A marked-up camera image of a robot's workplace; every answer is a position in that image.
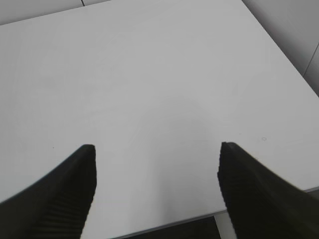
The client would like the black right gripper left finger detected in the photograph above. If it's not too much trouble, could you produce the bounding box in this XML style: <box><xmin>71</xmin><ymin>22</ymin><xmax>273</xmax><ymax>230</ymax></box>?
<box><xmin>0</xmin><ymin>144</ymin><xmax>96</xmax><ymax>239</ymax></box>

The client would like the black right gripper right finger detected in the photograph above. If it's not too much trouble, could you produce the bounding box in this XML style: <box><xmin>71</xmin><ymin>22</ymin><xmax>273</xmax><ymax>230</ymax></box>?
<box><xmin>217</xmin><ymin>142</ymin><xmax>319</xmax><ymax>239</ymax></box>

